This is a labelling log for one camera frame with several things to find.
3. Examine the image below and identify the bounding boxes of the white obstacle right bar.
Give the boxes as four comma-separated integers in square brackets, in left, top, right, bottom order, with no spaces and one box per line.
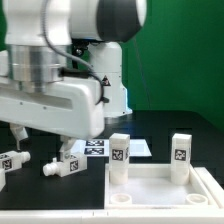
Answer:
[195,167,224,209]

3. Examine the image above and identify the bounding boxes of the white obstacle front bar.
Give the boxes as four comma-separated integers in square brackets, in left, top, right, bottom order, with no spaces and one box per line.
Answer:
[0,209,224,224]

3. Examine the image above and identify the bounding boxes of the paper sheet with markers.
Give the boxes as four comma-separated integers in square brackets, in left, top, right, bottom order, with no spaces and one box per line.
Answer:
[71,139,151,157]

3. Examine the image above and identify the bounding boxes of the white obstacle left bar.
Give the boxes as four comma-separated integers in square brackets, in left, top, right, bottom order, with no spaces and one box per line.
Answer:
[0,168,6,192]

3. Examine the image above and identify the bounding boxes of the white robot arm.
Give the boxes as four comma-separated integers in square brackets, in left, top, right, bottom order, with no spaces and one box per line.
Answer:
[0,0,147,161]

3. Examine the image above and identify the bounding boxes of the grey cable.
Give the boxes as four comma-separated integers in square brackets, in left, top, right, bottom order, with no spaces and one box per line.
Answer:
[131,38,154,113]

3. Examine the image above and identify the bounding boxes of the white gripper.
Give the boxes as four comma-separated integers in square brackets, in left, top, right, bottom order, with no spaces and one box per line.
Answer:
[0,77,104,160]

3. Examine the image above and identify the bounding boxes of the white obstacle bar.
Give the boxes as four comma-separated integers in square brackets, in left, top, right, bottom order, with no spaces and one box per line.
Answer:
[195,167,224,209]
[0,209,224,224]
[0,168,6,192]

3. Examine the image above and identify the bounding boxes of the white square table top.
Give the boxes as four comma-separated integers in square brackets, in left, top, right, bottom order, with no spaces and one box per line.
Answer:
[104,164,218,209]

